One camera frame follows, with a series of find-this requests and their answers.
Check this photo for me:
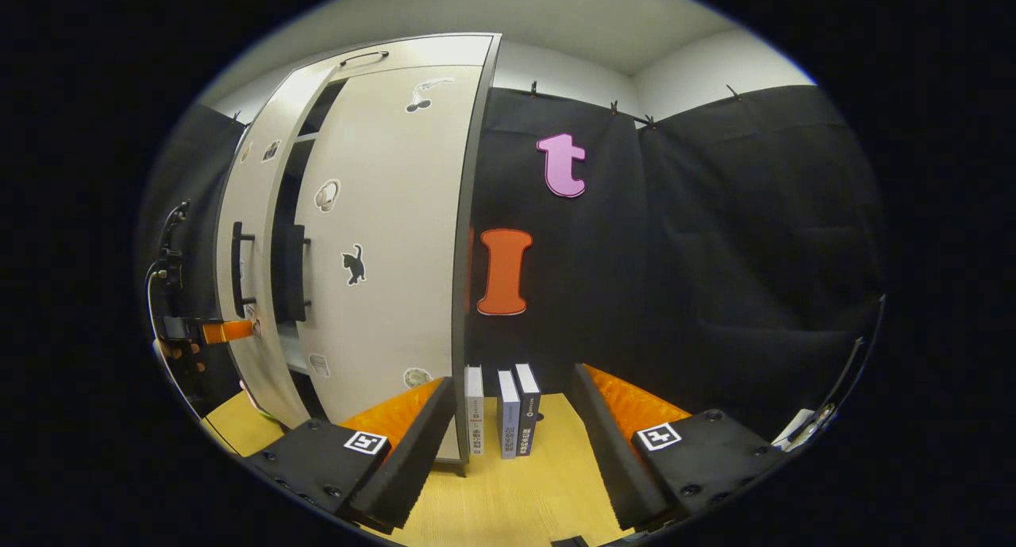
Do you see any dark purple book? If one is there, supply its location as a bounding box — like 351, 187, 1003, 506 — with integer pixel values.
514, 363, 542, 457

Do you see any white cabinet door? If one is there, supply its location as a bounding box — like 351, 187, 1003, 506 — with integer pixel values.
216, 79, 338, 430
294, 64, 485, 462

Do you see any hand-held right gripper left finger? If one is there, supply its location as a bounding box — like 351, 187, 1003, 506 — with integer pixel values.
250, 376, 457, 532

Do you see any white book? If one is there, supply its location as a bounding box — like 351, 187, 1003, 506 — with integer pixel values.
464, 364, 485, 456

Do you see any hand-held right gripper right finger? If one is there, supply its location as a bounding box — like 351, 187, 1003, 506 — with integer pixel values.
573, 363, 787, 532

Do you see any black left door handle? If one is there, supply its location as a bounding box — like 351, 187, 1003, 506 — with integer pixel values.
230, 221, 256, 319

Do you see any white and grey cabinet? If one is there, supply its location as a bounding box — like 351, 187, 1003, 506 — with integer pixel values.
214, 33, 502, 476

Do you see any light lavender book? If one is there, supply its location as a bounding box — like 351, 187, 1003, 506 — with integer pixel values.
497, 370, 521, 460

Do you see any white flat device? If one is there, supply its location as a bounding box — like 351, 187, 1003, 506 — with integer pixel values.
774, 404, 836, 453

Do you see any black door handle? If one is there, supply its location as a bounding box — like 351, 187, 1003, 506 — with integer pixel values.
230, 221, 256, 319
284, 224, 312, 323

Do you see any white cabinet shelf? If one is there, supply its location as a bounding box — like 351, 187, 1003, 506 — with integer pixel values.
276, 322, 312, 376

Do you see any black right door handle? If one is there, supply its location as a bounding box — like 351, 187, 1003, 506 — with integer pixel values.
284, 224, 312, 323

